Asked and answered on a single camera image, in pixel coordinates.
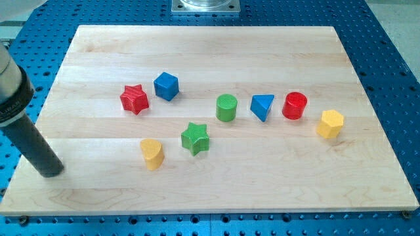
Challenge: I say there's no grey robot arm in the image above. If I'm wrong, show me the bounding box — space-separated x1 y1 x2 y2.
1 45 34 127

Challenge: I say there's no blue cube block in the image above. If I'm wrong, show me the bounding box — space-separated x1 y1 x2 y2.
154 72 179 102

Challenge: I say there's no light wooden board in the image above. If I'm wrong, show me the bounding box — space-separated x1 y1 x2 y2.
1 25 419 216

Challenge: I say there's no left board clamp bolt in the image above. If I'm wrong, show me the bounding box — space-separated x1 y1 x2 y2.
18 216 29 227

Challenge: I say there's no board clamp bolt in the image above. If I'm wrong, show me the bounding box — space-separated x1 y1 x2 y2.
18 216 29 227
400 210 411 220

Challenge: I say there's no right board clamp bolt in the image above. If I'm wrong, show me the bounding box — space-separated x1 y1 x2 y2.
400 210 411 220

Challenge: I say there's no green cylinder block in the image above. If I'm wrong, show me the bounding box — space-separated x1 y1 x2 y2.
216 94 238 122

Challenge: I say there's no green star block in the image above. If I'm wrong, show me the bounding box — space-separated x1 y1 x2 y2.
181 122 210 156

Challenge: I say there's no blue triangular prism block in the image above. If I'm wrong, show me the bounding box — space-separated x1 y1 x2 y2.
250 94 275 122

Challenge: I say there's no red star block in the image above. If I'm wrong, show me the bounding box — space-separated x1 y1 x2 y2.
120 84 150 115

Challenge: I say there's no red cylinder block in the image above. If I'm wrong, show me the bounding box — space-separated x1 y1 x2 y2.
282 92 308 120

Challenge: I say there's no yellow hexagonal prism block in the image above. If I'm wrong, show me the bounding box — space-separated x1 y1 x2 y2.
316 109 345 139

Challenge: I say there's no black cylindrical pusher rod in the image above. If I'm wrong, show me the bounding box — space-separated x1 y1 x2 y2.
1 114 64 178

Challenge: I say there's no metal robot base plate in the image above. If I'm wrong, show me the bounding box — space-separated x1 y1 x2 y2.
171 0 241 13

